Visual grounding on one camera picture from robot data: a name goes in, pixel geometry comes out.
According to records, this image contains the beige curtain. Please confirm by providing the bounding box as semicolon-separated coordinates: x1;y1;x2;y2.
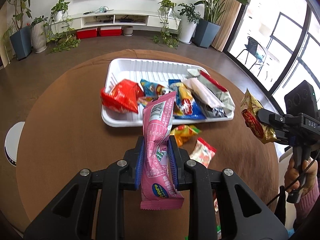
211;0;249;53

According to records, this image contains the orange yellow snack packet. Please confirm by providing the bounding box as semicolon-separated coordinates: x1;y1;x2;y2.
169;124;202;147

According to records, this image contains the balcony table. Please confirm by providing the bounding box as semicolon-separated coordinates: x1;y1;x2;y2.
260;46;280;82

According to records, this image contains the white television cabinet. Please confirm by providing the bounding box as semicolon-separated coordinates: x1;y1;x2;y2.
64;9;182;29

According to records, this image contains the white round stool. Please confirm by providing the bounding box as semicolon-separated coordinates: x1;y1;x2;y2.
4;121;25;167

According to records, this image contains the trailing vine plant on cabinet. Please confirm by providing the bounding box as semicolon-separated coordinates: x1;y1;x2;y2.
152;0;182;49

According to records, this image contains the white plastic tray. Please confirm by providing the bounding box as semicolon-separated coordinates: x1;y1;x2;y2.
101;58;235;127

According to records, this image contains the large-leaf plant in blue pot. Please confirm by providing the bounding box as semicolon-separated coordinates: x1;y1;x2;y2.
192;0;249;49

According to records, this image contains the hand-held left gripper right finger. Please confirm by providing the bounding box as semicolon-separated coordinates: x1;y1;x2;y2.
168;135;288;240

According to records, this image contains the black sliding door frame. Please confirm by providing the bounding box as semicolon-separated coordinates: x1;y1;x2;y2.
225;0;320;110

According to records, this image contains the gold snack packet red label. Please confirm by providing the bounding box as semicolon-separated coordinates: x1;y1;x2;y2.
240;88;278;144

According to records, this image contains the leafy plant in tall white pot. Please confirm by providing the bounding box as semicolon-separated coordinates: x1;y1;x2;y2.
177;3;202;44

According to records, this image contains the red storage box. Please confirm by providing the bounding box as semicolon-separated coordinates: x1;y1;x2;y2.
76;28;97;40
99;26;123;37

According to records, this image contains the blue cartoon snack packet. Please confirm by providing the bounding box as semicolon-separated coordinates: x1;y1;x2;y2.
139;79;170;98

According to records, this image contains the person's right forearm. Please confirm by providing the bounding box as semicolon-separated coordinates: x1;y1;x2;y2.
294;177;320;230

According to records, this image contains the trailing plant in white pot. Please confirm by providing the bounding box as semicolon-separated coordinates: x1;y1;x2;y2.
44;0;82;54

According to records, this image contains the blue yellow snack packet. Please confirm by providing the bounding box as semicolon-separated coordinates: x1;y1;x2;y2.
168;79;207;120

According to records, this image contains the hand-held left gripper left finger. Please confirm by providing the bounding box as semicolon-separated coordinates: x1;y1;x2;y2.
24;136;145;240

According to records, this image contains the red white candy packet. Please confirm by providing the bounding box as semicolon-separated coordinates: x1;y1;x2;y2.
189;137;217;168

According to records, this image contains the pink snack packet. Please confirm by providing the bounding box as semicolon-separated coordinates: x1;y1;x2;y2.
140;91;185;210

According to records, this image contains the clear bread packet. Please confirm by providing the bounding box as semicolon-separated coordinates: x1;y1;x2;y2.
181;77;225;108

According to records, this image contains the black snack packet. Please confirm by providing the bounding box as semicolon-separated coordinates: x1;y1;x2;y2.
197;100;228;118

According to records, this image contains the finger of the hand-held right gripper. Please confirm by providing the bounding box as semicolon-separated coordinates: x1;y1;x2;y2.
272;127;297;146
257;108;285;129

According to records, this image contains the plant in white ribbed pot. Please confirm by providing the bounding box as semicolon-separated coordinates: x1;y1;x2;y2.
29;15;48;54

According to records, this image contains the person's right hand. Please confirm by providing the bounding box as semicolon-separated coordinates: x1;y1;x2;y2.
284;159;316;194

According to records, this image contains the white snack packet red stripe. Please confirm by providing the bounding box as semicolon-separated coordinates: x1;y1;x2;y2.
187;68;236;112

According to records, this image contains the tree plant in blue pot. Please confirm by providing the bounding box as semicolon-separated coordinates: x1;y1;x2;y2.
6;0;35;61

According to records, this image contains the small pink yellow candy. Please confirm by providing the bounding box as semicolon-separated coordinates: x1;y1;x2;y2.
137;95;153;106

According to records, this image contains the black cable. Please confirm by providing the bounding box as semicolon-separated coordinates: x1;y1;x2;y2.
266;152;320;205

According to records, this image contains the black balcony chair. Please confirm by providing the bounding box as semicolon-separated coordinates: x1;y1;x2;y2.
236;36;267;71

